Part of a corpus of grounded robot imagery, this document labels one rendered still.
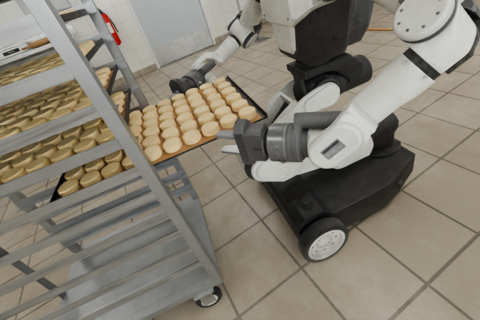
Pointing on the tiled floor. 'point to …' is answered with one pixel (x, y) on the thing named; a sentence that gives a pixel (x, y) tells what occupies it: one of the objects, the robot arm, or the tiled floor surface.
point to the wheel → (214, 296)
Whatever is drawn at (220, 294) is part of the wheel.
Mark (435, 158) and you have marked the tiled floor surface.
